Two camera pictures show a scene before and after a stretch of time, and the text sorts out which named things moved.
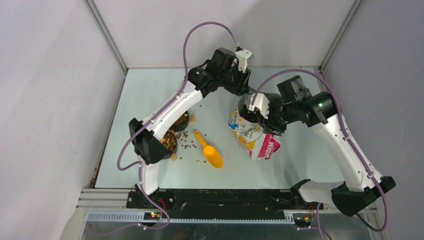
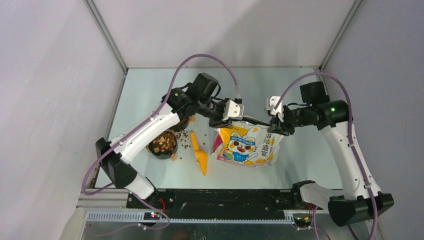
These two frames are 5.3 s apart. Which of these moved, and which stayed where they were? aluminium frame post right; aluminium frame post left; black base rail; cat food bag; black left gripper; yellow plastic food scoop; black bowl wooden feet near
Moved: black left gripper; yellow plastic food scoop; cat food bag
Stayed: black bowl wooden feet near; black base rail; aluminium frame post left; aluminium frame post right
